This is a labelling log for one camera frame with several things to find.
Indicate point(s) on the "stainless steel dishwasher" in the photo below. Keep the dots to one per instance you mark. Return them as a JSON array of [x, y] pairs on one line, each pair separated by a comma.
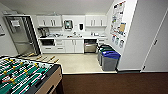
[[90, 46]]

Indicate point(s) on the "white two-door base cabinet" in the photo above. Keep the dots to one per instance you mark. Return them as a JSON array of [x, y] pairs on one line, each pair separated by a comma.
[[74, 46]]

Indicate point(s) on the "chrome sink faucet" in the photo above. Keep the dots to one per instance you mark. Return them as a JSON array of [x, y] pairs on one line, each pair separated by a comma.
[[74, 34]]

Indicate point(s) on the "white drawer unit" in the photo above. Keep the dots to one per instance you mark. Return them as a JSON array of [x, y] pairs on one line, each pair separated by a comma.
[[102, 40], [59, 45]]

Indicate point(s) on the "green lid waste bin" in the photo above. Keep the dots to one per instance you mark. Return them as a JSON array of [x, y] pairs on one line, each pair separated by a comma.
[[106, 50]]

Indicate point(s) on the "steel paper towel dispenser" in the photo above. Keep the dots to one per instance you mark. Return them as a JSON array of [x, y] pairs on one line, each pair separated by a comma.
[[68, 24]]

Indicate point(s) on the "blue lid recycling bin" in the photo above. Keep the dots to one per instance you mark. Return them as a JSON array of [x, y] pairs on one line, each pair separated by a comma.
[[110, 61]]

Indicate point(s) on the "dish rack with dishes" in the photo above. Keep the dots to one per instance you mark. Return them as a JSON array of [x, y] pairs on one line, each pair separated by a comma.
[[55, 35]]

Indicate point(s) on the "black built-in microwave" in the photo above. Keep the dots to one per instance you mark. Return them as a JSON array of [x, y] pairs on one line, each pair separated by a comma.
[[47, 42]]

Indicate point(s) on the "black coffee machine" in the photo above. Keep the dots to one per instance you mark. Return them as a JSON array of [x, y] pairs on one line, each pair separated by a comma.
[[42, 32]]

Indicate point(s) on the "stainless steel refrigerator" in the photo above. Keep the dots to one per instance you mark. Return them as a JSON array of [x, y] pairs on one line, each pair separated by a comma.
[[21, 35]]

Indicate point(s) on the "green foosball table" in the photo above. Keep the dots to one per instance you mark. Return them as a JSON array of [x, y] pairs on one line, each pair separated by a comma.
[[23, 76]]

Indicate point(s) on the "white door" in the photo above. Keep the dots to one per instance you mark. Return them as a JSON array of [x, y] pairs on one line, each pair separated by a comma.
[[156, 40]]

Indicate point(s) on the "white paper notice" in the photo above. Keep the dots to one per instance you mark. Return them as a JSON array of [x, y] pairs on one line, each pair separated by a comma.
[[15, 23]]

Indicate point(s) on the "blue wall sign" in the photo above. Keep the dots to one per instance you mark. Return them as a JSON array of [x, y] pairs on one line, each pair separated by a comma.
[[113, 38]]

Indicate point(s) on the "green wall sign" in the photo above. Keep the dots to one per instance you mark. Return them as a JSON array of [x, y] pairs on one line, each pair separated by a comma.
[[117, 41]]

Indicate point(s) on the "white wall sign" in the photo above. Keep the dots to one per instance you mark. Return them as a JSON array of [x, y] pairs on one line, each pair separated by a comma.
[[121, 44]]

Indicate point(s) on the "white three-door wall cabinet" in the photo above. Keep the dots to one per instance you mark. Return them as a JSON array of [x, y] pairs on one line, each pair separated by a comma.
[[50, 21]]

